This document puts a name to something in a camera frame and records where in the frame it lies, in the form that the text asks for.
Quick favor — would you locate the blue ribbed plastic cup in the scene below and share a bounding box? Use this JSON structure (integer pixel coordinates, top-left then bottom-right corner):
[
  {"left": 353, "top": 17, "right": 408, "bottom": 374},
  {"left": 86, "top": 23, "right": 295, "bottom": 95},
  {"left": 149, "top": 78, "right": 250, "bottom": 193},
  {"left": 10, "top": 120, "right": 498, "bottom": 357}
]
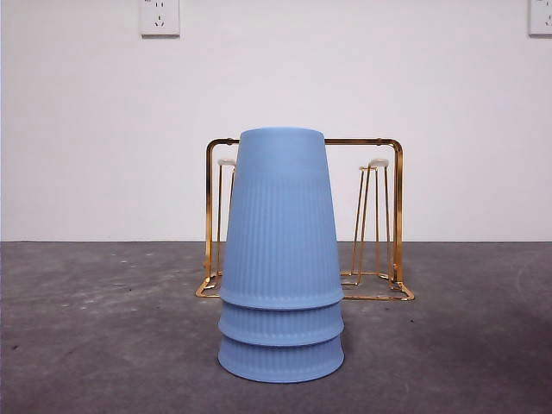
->
[
  {"left": 218, "top": 127, "right": 345, "bottom": 311},
  {"left": 216, "top": 334, "right": 346, "bottom": 384},
  {"left": 217, "top": 297, "right": 346, "bottom": 348}
]

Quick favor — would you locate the gold wire cup holder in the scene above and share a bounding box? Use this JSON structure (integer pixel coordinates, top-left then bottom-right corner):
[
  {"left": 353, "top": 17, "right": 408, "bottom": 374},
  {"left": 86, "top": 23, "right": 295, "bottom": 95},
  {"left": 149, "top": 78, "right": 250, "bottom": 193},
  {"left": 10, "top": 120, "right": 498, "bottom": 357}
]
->
[{"left": 193, "top": 136, "right": 417, "bottom": 302}]

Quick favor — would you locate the white wall socket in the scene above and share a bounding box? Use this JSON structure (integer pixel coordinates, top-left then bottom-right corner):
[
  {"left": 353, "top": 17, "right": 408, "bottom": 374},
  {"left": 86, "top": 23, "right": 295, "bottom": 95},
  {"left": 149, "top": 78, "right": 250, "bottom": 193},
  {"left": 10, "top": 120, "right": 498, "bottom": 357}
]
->
[
  {"left": 139, "top": 0, "right": 180, "bottom": 37},
  {"left": 528, "top": 0, "right": 552, "bottom": 36}
]

